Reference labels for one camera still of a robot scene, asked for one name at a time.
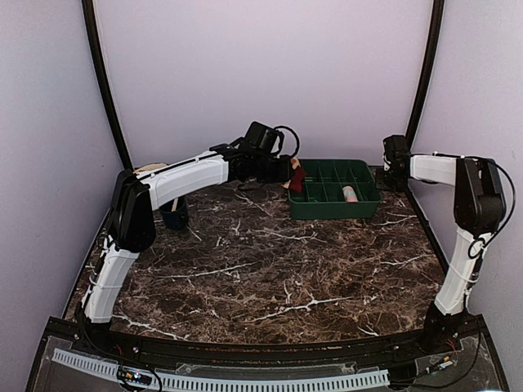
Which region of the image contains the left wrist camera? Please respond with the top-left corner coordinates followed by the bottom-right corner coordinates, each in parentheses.
top-left (245, 121), bottom-right (283, 154)

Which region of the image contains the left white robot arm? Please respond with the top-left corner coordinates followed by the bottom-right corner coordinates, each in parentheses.
top-left (82, 144), bottom-right (293, 356)

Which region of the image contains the right black frame post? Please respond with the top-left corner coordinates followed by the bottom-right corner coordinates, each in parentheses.
top-left (405, 0), bottom-right (445, 147)

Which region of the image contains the beige striped sock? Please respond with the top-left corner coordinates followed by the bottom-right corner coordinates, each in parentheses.
top-left (281, 158), bottom-right (306, 194)

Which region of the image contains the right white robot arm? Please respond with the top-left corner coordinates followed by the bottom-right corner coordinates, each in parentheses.
top-left (377, 148), bottom-right (516, 321)

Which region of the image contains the pink patterned sock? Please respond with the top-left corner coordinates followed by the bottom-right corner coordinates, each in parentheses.
top-left (342, 185), bottom-right (359, 203)

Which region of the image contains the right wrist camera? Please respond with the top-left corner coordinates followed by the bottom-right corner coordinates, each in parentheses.
top-left (383, 135), bottom-right (410, 164)

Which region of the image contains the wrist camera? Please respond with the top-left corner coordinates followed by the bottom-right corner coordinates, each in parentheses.
top-left (383, 135), bottom-right (410, 164)
top-left (245, 121), bottom-right (283, 154)

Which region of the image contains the round beige embroidered coaster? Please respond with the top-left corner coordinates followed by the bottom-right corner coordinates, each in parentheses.
top-left (134, 163), bottom-right (167, 174)

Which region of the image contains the white slotted cable duct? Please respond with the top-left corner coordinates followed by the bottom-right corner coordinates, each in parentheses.
top-left (51, 349), bottom-right (390, 391)

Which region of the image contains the black frame post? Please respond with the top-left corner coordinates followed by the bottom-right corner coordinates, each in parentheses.
top-left (81, 0), bottom-right (133, 169)
top-left (405, 0), bottom-right (445, 147)

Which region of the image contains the green compartment tray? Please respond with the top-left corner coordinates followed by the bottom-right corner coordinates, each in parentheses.
top-left (288, 159), bottom-right (382, 220)

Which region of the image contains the dark blue mug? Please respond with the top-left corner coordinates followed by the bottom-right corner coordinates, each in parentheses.
top-left (159, 196), bottom-right (189, 231)

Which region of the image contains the left black frame post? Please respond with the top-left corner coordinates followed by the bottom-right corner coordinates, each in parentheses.
top-left (81, 0), bottom-right (133, 169)

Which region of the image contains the black front rail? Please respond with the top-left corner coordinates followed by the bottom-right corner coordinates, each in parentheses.
top-left (73, 326), bottom-right (463, 368)

